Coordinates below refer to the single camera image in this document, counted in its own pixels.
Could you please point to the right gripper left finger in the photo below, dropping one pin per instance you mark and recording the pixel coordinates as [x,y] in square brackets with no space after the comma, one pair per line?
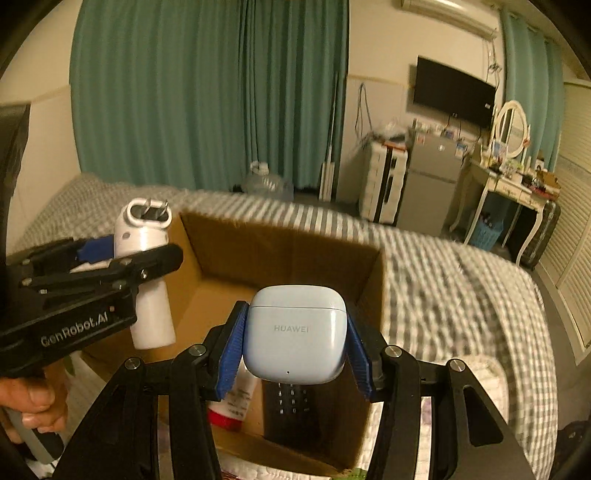
[117,438]

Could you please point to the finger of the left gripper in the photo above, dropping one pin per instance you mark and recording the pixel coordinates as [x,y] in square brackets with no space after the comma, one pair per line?
[94,254]
[138,267]

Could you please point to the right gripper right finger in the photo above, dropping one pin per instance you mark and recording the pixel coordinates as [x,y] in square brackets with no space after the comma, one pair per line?
[470,438]

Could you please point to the white bottle with loop lid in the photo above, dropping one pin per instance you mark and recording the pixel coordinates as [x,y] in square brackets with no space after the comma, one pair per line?
[143,225]

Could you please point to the white bottle red cap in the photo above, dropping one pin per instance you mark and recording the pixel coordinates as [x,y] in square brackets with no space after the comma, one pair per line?
[240,409]

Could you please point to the black remote control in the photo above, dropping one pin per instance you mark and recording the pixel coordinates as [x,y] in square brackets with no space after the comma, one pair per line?
[290,415]

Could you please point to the light blue earbuds case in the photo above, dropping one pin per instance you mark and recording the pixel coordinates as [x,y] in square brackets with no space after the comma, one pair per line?
[296,334]

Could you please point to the left hand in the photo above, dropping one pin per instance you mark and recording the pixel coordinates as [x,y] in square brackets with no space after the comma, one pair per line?
[41,402]

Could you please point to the grey checked bedsheet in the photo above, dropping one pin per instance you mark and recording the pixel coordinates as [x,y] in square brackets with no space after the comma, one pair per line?
[444,299]

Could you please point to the floral white quilt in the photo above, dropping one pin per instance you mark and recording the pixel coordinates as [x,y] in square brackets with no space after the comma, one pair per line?
[247,457]

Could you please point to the clear plastic water jug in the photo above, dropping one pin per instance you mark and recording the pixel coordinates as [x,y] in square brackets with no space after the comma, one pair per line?
[261,182]

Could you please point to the open cardboard box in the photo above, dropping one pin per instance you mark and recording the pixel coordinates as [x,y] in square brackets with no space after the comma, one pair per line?
[229,261]

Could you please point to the large green curtain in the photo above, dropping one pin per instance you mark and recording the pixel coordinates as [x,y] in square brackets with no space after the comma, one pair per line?
[190,93]

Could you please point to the white louvred wardrobe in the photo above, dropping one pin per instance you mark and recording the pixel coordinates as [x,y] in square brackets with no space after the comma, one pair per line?
[565,265]

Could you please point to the blue basket under table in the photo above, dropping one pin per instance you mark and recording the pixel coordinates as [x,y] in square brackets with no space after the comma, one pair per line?
[486,234]

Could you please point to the white suitcase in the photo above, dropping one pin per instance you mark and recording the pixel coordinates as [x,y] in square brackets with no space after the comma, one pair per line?
[383,182]

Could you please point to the white dressing table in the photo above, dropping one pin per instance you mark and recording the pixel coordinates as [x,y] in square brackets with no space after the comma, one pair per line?
[546,212]

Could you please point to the grey mini fridge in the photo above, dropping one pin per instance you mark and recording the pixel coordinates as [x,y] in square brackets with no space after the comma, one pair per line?
[430,183]

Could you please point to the oval white vanity mirror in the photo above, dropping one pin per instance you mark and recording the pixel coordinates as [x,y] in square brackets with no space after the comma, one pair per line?
[511,129]

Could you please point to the right green curtain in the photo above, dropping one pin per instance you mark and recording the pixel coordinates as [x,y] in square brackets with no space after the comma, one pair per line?
[534,77]

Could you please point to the white air conditioner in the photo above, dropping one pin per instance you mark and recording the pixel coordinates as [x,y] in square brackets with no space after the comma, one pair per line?
[467,15]

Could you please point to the wall mounted black television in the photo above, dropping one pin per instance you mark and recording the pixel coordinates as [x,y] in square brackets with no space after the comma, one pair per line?
[454,92]

